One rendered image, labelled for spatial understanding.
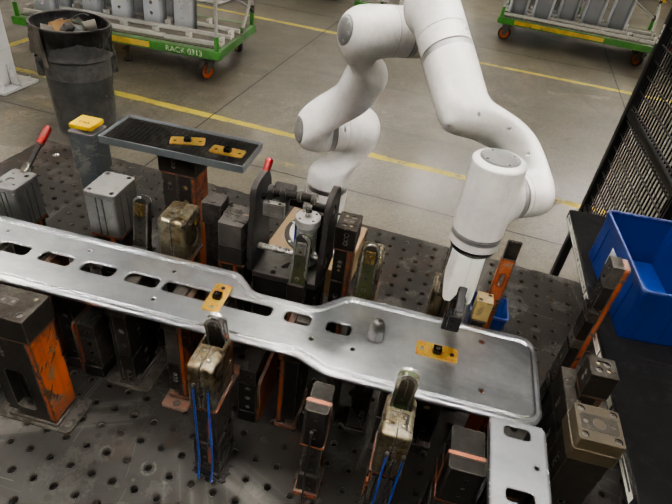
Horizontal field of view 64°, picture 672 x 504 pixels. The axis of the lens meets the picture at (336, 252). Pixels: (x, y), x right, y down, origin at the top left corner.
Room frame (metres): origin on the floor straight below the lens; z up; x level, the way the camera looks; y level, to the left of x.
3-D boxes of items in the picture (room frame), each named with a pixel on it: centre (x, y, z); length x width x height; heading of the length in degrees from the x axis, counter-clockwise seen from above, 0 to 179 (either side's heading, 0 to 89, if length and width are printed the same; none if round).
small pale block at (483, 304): (0.86, -0.32, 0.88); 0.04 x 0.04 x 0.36; 82
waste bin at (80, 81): (3.39, 1.85, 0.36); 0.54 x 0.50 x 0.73; 167
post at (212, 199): (1.04, 0.30, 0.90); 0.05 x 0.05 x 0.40; 82
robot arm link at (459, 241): (0.75, -0.23, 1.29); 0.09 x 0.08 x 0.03; 172
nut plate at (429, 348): (0.75, -0.23, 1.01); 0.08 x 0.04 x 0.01; 82
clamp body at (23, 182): (1.07, 0.79, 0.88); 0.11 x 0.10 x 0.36; 172
